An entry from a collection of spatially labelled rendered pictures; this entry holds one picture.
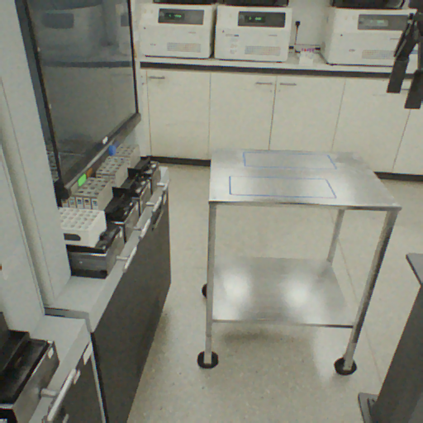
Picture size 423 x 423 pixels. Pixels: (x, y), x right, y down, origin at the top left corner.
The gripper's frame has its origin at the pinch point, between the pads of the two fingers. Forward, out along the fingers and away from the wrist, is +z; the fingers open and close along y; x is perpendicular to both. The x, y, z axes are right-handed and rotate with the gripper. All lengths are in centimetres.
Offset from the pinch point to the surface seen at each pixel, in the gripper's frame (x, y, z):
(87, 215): 74, -7, 34
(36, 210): 75, -26, 21
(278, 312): 16, 24, 92
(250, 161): 32, 47, 38
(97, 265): 69, -17, 43
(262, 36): 31, 220, 12
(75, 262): 74, -17, 42
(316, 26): -13, 282, 9
